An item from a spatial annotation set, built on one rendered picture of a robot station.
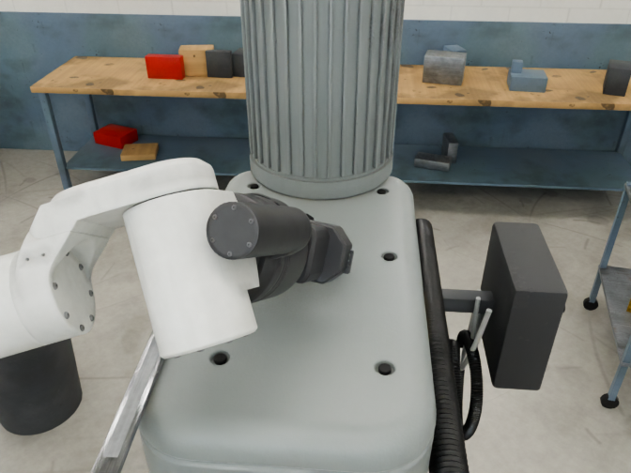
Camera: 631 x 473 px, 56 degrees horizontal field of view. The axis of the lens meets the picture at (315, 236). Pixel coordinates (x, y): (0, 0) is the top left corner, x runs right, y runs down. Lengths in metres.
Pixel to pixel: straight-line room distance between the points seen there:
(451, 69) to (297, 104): 3.71
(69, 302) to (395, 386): 0.27
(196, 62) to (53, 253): 4.20
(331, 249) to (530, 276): 0.47
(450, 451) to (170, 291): 0.32
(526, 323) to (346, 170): 0.39
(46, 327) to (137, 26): 4.81
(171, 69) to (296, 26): 3.87
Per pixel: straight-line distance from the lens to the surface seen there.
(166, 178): 0.38
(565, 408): 3.22
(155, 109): 5.35
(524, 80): 4.40
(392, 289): 0.61
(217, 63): 4.50
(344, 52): 0.69
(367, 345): 0.54
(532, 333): 0.98
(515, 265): 0.97
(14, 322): 0.41
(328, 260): 0.54
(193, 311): 0.37
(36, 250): 0.40
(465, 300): 1.03
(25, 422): 3.10
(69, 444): 3.07
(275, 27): 0.70
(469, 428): 1.09
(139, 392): 0.51
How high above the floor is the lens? 2.26
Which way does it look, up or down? 33 degrees down
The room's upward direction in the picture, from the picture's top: straight up
